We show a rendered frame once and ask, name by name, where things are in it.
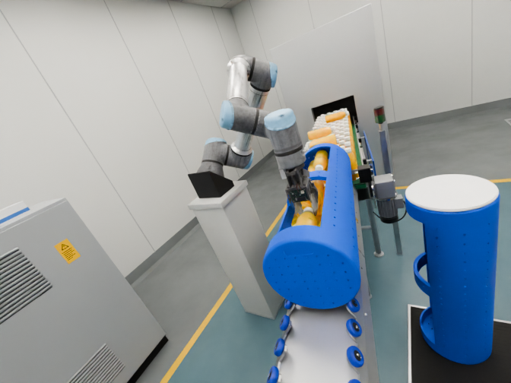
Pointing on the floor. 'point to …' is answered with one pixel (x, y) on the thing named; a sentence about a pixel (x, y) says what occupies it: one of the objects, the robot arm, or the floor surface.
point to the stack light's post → (391, 174)
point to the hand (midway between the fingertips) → (308, 211)
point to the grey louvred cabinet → (68, 305)
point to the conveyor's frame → (370, 213)
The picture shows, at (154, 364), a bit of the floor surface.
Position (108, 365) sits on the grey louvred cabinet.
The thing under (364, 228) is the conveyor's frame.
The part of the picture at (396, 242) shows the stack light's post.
